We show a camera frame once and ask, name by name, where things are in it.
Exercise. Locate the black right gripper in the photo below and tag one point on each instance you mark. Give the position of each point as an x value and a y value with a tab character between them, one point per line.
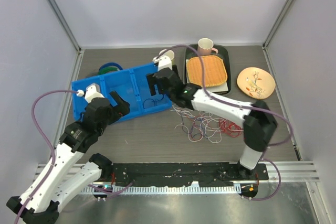
153	81

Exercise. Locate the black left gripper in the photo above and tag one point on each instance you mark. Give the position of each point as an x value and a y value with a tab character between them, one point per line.
123	106

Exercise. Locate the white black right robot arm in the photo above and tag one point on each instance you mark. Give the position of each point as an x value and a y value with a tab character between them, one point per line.
258	125

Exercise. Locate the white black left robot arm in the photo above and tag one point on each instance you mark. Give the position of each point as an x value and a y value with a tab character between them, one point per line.
48	195

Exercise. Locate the blue plastic compartment bin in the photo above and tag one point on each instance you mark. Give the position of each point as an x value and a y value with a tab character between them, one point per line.
131	85

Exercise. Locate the light green ceramic mug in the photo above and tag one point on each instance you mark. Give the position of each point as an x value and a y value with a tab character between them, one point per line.
168	53

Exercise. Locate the pink ceramic mug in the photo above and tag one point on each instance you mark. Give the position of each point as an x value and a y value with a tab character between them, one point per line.
205	47

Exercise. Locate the woven orange basket tray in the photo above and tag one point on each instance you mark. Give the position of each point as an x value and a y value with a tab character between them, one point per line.
215	73

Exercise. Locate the white square plate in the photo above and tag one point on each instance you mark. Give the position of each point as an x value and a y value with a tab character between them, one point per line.
217	89

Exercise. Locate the dark grey serving tray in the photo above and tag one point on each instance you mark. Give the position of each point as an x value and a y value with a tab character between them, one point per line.
223	54

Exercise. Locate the beige plate with bird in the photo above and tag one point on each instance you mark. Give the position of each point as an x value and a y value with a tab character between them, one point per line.
256	83

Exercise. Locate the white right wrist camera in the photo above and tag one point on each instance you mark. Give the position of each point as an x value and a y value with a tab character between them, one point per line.
162	62

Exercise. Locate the white slotted cable duct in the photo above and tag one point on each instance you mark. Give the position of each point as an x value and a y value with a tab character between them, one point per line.
193	189

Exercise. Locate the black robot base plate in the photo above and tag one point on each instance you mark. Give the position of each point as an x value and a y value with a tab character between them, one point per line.
207	174

